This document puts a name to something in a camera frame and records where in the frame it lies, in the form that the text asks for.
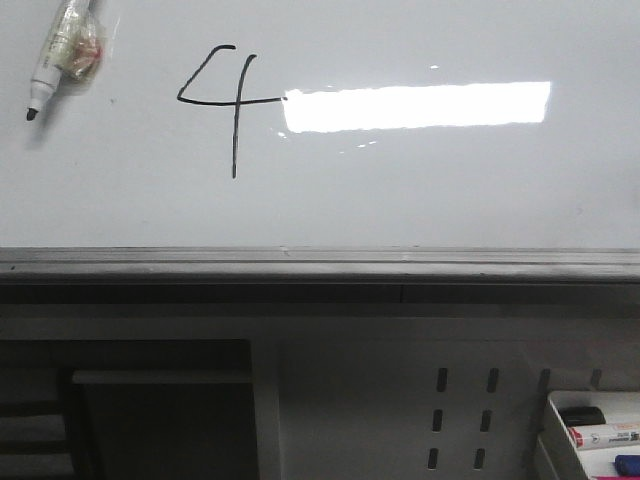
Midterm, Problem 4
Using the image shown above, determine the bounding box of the white shelf board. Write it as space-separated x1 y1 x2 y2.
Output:
72 370 252 385

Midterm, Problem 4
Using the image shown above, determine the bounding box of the red capped white marker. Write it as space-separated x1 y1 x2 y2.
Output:
568 423 639 451

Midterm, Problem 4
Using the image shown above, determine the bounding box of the white plastic storage bin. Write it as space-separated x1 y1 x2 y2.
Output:
535 391 639 479

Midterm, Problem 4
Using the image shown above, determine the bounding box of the grey whiteboard marker tray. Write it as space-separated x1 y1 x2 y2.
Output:
1 247 639 304

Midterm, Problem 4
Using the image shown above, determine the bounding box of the white glossy whiteboard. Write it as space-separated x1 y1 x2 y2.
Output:
1 1 639 249

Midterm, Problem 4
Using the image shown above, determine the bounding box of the white black-tipped whiteboard marker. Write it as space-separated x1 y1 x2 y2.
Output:
26 1 107 122

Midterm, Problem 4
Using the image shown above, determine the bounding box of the blue capped marker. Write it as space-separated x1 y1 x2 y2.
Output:
614 454 640 477

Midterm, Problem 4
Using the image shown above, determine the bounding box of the white slotted pegboard panel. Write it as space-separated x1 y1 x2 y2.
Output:
251 319 639 479

